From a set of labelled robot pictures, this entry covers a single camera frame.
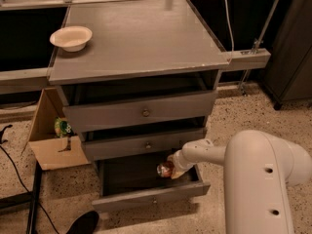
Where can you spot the grey bottom drawer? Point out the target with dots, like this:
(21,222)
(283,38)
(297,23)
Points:
(132,181)

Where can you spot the white bowl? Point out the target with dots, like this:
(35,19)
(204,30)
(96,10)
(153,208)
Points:
(71,38)

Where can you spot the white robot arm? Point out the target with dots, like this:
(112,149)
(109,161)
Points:
(257,170)

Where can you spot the metal diagonal rod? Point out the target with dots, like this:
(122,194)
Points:
(256,44)

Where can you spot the grey top drawer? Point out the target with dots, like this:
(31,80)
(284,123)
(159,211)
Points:
(101,116)

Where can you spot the black shoe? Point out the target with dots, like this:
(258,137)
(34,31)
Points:
(84,224)

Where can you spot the grey drawer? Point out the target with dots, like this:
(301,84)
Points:
(132,181)
(101,116)
(134,145)

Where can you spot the grey drawer cabinet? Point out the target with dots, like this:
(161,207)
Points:
(141,49)

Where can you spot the red coke can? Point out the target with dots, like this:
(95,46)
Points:
(165,169)

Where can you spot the grey middle drawer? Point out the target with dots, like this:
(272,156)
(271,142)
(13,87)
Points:
(134,145)

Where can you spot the dark grey cabinet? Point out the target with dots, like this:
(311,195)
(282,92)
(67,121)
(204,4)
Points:
(288,76)

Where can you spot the cardboard box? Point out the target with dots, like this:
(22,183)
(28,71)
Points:
(51,149)

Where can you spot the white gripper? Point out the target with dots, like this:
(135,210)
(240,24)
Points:
(179,163)

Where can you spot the black floor frame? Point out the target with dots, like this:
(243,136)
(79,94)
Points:
(31,198)

